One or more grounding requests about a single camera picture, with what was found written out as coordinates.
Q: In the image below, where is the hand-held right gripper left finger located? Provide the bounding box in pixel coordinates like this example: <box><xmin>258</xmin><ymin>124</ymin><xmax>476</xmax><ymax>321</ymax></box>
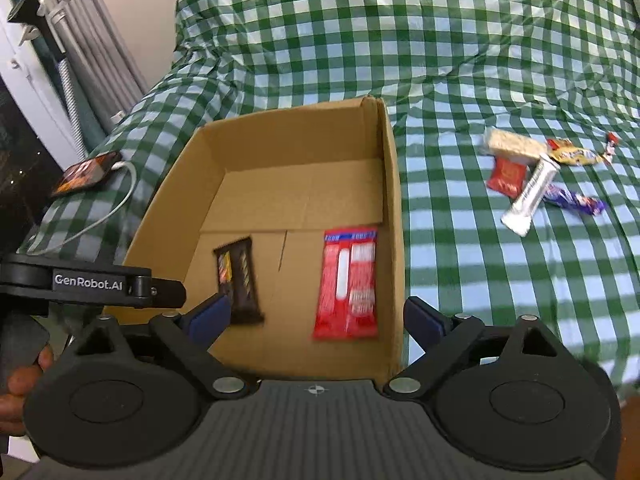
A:
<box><xmin>75</xmin><ymin>293</ymin><xmax>261</xmax><ymax>402</ymax></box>

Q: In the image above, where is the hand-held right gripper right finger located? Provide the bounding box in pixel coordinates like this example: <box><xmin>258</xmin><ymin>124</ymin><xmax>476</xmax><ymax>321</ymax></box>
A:
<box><xmin>382</xmin><ymin>296</ymin><xmax>558</xmax><ymax>402</ymax></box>

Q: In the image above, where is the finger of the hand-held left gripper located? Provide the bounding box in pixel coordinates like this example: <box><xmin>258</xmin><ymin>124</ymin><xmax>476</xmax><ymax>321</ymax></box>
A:
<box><xmin>149</xmin><ymin>279</ymin><xmax>187</xmax><ymax>309</ymax></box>

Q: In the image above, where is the dark brown chocolate bar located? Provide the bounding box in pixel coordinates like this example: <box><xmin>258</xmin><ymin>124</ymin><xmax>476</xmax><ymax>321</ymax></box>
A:
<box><xmin>212</xmin><ymin>236</ymin><xmax>265</xmax><ymax>326</ymax></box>

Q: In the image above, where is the large red snack packet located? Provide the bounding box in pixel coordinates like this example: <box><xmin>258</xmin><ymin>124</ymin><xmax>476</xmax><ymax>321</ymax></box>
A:
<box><xmin>312</xmin><ymin>227</ymin><xmax>379</xmax><ymax>341</ymax></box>

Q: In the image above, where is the small red snack packet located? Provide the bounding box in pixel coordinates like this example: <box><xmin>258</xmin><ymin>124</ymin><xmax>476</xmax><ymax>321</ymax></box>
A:
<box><xmin>487</xmin><ymin>156</ymin><xmax>530</xmax><ymax>198</ymax></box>

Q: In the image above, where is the white snack bar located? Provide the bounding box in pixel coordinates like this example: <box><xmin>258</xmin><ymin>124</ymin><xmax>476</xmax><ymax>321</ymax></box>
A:
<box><xmin>501</xmin><ymin>154</ymin><xmax>558</xmax><ymax>237</ymax></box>

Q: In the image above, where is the purple candy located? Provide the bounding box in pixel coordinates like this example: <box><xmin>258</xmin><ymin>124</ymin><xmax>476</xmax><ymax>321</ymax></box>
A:
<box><xmin>542</xmin><ymin>183</ymin><xmax>608</xmax><ymax>217</ymax></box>

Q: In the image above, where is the beige cereal bar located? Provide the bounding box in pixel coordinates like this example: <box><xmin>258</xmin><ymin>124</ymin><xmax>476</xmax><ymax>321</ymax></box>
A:
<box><xmin>482</xmin><ymin>128</ymin><xmax>548</xmax><ymax>166</ymax></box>

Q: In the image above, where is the cardboard box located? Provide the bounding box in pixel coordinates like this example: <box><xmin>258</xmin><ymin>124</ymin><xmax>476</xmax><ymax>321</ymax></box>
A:
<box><xmin>102</xmin><ymin>96</ymin><xmax>407</xmax><ymax>386</ymax></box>

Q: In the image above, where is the orange yellow candy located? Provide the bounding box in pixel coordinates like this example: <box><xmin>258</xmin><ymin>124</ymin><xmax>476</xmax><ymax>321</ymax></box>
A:
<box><xmin>546</xmin><ymin>138</ymin><xmax>608</xmax><ymax>167</ymax></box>

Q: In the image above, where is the person's left hand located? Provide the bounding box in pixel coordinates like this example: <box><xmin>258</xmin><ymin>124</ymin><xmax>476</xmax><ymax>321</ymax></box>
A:
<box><xmin>0</xmin><ymin>346</ymin><xmax>55</xmax><ymax>437</ymax></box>

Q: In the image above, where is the smartphone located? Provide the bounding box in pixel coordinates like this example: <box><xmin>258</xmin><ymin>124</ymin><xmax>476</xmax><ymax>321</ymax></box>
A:
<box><xmin>50</xmin><ymin>151</ymin><xmax>123</xmax><ymax>198</ymax></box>

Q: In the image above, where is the metal flexible pole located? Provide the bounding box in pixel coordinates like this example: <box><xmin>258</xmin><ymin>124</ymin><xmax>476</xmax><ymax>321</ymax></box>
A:
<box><xmin>56</xmin><ymin>57</ymin><xmax>90</xmax><ymax>157</ymax></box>

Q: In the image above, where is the white stand with clamp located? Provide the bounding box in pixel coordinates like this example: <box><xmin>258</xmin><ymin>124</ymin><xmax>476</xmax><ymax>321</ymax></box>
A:
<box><xmin>10</xmin><ymin>0</ymin><xmax>151</xmax><ymax>153</ymax></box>

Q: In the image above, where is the black mounted device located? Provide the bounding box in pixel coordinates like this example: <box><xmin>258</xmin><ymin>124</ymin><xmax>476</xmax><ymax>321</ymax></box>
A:
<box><xmin>7</xmin><ymin>0</ymin><xmax>68</xmax><ymax>61</ymax></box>

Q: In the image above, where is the green checkered blanket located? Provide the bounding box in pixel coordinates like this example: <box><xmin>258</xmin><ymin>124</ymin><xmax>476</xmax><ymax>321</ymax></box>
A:
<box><xmin>25</xmin><ymin>0</ymin><xmax>640</xmax><ymax>403</ymax></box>

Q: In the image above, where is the white charging cable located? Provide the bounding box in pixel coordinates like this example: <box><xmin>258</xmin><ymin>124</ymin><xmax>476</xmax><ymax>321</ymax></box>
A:
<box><xmin>25</xmin><ymin>161</ymin><xmax>138</xmax><ymax>256</ymax></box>

